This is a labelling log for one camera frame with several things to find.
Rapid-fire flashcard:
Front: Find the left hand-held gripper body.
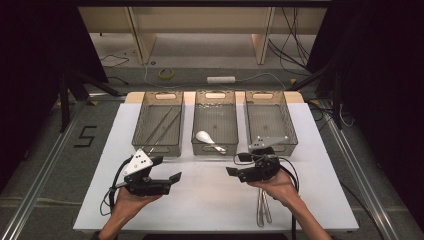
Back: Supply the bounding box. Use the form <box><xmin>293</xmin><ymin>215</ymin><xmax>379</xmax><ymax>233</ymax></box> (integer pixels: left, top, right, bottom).
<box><xmin>123</xmin><ymin>148</ymin><xmax>173</xmax><ymax>197</ymax></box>

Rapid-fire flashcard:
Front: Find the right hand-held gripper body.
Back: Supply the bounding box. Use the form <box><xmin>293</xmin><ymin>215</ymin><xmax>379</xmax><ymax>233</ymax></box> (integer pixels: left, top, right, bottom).
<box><xmin>237</xmin><ymin>135</ymin><xmax>290</xmax><ymax>184</ymax></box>

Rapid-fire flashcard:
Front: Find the clear grey plastic bin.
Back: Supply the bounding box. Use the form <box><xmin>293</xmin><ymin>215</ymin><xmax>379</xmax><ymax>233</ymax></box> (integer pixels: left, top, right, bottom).
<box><xmin>244</xmin><ymin>90</ymin><xmax>299</xmax><ymax>157</ymax></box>
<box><xmin>191</xmin><ymin>89</ymin><xmax>240</xmax><ymax>157</ymax></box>
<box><xmin>131</xmin><ymin>90</ymin><xmax>185</xmax><ymax>158</ymax></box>

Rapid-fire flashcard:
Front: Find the white ceramic spoon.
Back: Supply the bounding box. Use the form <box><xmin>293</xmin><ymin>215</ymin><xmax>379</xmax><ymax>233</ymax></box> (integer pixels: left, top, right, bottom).
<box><xmin>194</xmin><ymin>130</ymin><xmax>228</xmax><ymax>156</ymax></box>

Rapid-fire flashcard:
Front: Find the person's right hand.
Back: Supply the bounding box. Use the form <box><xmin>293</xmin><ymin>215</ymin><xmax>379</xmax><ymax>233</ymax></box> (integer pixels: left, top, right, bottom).
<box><xmin>247</xmin><ymin>169</ymin><xmax>300</xmax><ymax>210</ymax></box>

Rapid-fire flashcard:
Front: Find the person's left hand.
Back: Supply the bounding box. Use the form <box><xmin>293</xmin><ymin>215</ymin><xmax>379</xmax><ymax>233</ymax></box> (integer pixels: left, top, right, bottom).
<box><xmin>111</xmin><ymin>186</ymin><xmax>163</xmax><ymax>218</ymax></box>

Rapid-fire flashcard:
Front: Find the white table board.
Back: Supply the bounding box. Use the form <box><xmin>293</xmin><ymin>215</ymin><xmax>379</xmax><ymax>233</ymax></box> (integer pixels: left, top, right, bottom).
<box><xmin>73</xmin><ymin>101</ymin><xmax>360</xmax><ymax>233</ymax></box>

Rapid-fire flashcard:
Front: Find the metal table knife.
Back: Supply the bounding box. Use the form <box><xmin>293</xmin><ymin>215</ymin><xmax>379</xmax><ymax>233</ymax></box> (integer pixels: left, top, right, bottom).
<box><xmin>262</xmin><ymin>189</ymin><xmax>273</xmax><ymax>225</ymax></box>

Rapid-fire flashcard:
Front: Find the metal fork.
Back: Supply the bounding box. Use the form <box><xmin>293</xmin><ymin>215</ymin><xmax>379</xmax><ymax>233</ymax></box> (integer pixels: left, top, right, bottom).
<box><xmin>256</xmin><ymin>188</ymin><xmax>265</xmax><ymax>228</ymax></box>

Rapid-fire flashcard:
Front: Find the white power strip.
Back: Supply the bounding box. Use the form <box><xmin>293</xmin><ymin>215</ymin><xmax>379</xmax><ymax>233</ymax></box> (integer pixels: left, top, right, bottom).
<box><xmin>206</xmin><ymin>75</ymin><xmax>237</xmax><ymax>85</ymax></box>

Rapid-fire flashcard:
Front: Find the yellow tape roll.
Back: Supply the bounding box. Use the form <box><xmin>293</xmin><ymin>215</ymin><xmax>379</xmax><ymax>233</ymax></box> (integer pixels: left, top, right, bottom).
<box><xmin>158</xmin><ymin>68</ymin><xmax>175</xmax><ymax>80</ymax></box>

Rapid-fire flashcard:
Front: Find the black metal stand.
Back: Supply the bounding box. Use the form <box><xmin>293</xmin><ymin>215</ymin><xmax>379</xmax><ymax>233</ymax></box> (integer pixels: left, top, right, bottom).
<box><xmin>57</xmin><ymin>69</ymin><xmax>122</xmax><ymax>134</ymax></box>
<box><xmin>286</xmin><ymin>58</ymin><xmax>345</xmax><ymax>130</ymax></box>

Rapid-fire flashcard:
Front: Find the dark curtain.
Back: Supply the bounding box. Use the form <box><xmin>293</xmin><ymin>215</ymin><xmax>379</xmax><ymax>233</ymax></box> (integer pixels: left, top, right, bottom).
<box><xmin>305</xmin><ymin>0</ymin><xmax>424</xmax><ymax>231</ymax></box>
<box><xmin>0</xmin><ymin>0</ymin><xmax>108</xmax><ymax>194</ymax></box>

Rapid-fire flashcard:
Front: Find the beige wooden table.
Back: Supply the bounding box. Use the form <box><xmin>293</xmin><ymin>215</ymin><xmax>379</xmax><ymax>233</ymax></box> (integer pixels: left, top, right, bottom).
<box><xmin>77</xmin><ymin>6</ymin><xmax>329</xmax><ymax>66</ymax></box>

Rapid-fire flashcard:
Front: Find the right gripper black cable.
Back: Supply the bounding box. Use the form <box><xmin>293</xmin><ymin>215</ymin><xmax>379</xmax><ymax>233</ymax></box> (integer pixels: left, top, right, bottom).
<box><xmin>232</xmin><ymin>152</ymin><xmax>302</xmax><ymax>240</ymax></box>

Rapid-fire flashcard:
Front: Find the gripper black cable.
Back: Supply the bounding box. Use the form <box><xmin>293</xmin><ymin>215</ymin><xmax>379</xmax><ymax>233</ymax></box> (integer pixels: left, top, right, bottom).
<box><xmin>232</xmin><ymin>152</ymin><xmax>302</xmax><ymax>240</ymax></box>
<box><xmin>99</xmin><ymin>156</ymin><xmax>134</xmax><ymax>217</ymax></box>

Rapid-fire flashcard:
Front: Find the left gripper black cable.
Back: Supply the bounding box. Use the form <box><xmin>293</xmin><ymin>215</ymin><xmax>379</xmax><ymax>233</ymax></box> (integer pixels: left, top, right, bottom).
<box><xmin>99</xmin><ymin>156</ymin><xmax>134</xmax><ymax>217</ymax></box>

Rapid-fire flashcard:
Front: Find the aluminium floor rail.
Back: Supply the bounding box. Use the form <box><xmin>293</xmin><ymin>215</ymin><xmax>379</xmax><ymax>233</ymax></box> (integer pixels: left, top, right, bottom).
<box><xmin>0</xmin><ymin>96</ymin><xmax>88</xmax><ymax>240</ymax></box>
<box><xmin>318</xmin><ymin>99</ymin><xmax>403</xmax><ymax>240</ymax></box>

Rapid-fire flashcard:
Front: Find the thin black floor cable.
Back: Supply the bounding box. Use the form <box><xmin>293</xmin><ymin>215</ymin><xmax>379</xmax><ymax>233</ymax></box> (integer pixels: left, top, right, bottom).
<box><xmin>98</xmin><ymin>53</ymin><xmax>131</xmax><ymax>86</ymax></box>

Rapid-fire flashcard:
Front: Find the black cable bundle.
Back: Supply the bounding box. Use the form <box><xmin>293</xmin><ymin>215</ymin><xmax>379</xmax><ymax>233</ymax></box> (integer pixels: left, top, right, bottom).
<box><xmin>267</xmin><ymin>6</ymin><xmax>313</xmax><ymax>78</ymax></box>

